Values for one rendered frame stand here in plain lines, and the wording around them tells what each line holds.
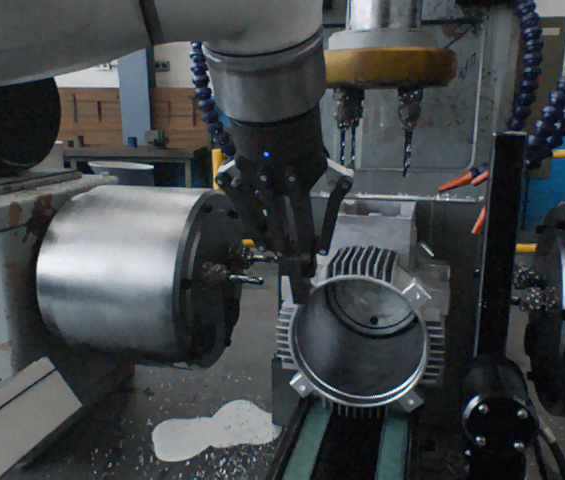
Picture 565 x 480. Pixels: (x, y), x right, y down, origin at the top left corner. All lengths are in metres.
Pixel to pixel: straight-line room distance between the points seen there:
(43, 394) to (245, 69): 0.28
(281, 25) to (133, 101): 5.44
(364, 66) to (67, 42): 0.36
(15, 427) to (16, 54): 0.24
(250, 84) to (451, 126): 0.55
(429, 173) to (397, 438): 0.43
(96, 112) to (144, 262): 5.40
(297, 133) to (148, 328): 0.35
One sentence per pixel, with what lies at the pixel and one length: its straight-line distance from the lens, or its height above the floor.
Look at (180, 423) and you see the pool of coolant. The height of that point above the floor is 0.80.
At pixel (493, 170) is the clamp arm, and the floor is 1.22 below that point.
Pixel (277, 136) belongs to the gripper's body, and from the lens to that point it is 0.44.
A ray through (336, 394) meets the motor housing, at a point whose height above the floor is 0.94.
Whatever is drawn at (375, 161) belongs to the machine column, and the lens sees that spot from 0.93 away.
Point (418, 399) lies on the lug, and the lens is 0.66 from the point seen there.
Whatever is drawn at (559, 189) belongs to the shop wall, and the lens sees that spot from 6.36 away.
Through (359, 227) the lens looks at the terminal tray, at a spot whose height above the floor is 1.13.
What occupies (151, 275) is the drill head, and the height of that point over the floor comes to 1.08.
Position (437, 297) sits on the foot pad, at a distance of 0.65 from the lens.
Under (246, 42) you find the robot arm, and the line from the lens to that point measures 0.40.
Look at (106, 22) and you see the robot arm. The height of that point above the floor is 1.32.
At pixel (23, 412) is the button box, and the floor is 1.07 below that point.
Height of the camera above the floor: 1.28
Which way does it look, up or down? 14 degrees down
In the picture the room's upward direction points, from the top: straight up
